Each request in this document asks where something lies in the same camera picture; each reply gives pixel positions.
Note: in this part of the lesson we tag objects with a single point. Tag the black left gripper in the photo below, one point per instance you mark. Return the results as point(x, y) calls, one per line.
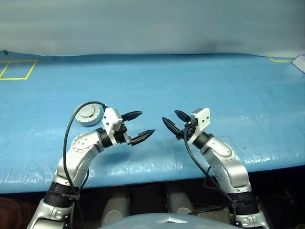
point(121, 136)

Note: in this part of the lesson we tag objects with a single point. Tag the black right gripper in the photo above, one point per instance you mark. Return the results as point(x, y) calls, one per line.
point(190, 128)

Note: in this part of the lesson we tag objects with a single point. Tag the silver toothed motor lid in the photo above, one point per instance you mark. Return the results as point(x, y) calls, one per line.
point(88, 112)

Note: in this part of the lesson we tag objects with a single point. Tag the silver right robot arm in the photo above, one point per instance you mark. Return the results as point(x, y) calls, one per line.
point(226, 162)

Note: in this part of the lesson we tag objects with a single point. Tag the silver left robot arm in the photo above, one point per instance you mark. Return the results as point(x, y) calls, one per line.
point(81, 148)

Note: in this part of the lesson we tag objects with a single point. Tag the blue plastic table cover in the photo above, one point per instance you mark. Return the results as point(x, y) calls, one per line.
point(190, 83)

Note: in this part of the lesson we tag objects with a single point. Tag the grey rounded robot leg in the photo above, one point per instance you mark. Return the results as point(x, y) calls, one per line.
point(115, 207)
point(181, 202)

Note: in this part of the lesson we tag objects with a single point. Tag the grey robot torso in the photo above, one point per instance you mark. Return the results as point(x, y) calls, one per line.
point(166, 223)

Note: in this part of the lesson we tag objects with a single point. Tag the white box corner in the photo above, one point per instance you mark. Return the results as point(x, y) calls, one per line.
point(300, 63)

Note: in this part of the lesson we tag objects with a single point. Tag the small black clip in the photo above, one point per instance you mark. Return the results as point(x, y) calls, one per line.
point(5, 52)

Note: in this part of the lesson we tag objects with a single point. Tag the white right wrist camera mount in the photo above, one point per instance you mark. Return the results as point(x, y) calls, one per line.
point(202, 119)

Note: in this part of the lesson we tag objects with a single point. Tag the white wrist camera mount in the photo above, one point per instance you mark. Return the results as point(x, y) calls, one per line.
point(110, 119)
point(202, 119)

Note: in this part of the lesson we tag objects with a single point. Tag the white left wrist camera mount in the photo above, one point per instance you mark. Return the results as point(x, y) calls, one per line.
point(110, 119)

